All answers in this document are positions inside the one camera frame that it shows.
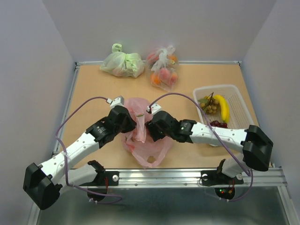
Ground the pink plastic bag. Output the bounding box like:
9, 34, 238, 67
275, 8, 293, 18
122, 97, 173, 168

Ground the tan longan bunch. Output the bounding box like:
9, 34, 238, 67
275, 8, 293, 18
197, 92, 220, 114

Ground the dark red grape bunch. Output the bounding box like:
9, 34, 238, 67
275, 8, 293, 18
210, 120, 228, 128

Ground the yellow banana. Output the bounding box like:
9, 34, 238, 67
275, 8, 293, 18
213, 95, 230, 123

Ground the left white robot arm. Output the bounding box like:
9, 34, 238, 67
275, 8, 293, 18
23, 105, 136, 210

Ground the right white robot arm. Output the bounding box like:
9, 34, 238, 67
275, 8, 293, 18
145, 111, 273, 187

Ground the green plastic bag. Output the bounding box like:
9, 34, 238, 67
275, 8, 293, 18
99, 43, 144, 78

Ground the clear plastic fruit bag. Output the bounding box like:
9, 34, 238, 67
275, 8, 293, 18
146, 45, 179, 92

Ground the white plastic basket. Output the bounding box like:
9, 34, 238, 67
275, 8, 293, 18
193, 84, 254, 129

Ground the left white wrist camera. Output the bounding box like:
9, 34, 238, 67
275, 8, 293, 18
106, 96, 125, 109

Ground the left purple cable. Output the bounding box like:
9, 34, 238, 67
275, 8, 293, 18
55, 96, 123, 204

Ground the purple cable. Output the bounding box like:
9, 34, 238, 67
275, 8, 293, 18
55, 96, 123, 204
147, 93, 254, 203

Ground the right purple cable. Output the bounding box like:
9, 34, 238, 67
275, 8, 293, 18
147, 93, 254, 203

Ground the aluminium front rail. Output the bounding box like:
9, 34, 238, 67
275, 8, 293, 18
68, 165, 287, 188

